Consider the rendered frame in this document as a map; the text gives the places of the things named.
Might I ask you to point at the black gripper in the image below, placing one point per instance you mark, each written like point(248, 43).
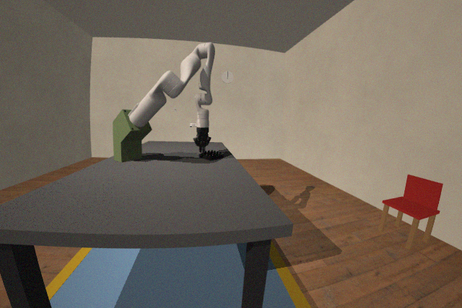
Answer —
point(202, 138)

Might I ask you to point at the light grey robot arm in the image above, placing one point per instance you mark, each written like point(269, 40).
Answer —
point(173, 86)

